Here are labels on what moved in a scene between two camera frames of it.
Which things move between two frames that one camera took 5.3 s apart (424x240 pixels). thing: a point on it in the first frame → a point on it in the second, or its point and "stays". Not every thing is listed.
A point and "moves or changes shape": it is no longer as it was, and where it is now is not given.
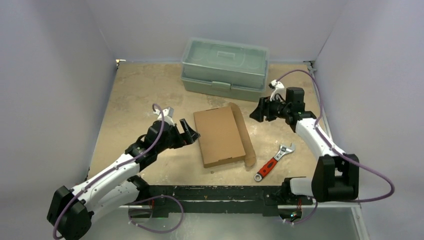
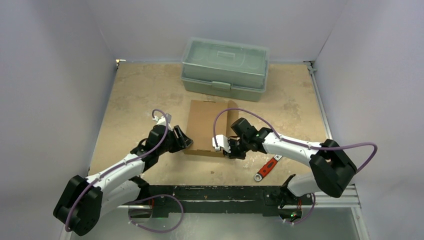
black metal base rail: (215, 199) stays
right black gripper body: (265, 110) → (231, 147)
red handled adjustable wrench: (267, 168) stays
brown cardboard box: (223, 136) moves or changes shape
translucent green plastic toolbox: (229, 69) stays
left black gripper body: (175, 139) stays
